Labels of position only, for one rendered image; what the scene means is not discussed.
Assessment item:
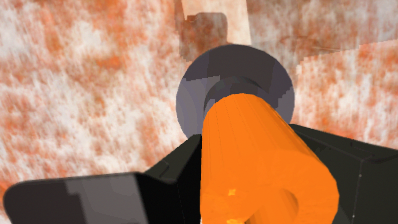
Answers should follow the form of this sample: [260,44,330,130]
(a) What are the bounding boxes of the orange knob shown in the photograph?
[200,93,339,224]

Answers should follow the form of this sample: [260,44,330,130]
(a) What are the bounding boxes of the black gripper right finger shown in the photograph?
[288,124,398,224]

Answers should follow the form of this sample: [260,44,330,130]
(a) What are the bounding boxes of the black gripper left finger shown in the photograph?
[2,134,202,224]

